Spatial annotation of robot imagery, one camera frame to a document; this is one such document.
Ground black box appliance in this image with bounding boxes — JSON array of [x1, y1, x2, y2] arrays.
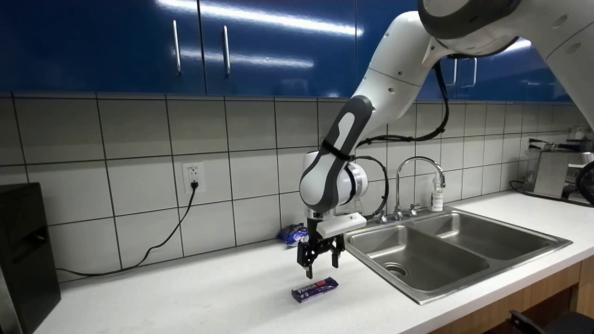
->
[[0, 182, 63, 334]]

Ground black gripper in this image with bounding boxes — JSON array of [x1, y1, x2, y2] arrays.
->
[[295, 210, 347, 280]]

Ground stainless steel double sink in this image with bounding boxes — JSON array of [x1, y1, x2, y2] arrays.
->
[[332, 206, 574, 306]]

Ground silver cabinet door handle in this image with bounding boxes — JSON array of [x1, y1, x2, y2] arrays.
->
[[171, 18, 184, 76], [464, 56, 481, 91], [221, 24, 234, 78], [447, 56, 460, 89]]

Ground white wall power outlet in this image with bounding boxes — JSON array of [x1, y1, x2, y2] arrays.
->
[[182, 159, 208, 193]]

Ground purple snack bar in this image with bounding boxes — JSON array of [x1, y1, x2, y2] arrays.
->
[[290, 274, 340, 304]]

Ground black chair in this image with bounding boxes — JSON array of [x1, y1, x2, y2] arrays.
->
[[507, 308, 594, 334]]

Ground blue snack bag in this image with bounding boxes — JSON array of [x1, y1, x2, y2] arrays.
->
[[275, 223, 310, 247]]

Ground silver countertop appliance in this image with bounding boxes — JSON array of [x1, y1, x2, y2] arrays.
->
[[527, 137, 585, 200]]

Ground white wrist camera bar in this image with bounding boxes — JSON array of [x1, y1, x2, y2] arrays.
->
[[316, 211, 369, 239]]

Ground black power cord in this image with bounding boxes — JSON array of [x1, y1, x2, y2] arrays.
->
[[56, 178, 202, 278]]

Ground chrome gooseneck faucet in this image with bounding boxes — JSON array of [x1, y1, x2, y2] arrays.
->
[[394, 154, 449, 221]]

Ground wooden base cabinet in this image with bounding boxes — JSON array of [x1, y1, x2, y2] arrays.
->
[[431, 254, 594, 334]]

